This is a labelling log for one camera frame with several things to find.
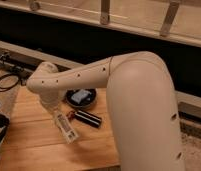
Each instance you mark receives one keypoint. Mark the blue sponge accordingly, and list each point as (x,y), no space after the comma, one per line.
(80,95)

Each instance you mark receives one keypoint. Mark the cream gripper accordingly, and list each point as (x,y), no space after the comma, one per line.
(51,100)

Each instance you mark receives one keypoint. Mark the black round bowl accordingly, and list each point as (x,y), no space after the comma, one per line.
(85,103)

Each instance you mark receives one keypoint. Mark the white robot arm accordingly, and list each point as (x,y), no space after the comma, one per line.
(141,102)

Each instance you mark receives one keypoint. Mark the white plastic bottle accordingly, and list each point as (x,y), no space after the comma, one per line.
(64,125)

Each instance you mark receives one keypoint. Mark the red small tool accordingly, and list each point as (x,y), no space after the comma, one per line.
(71,115)

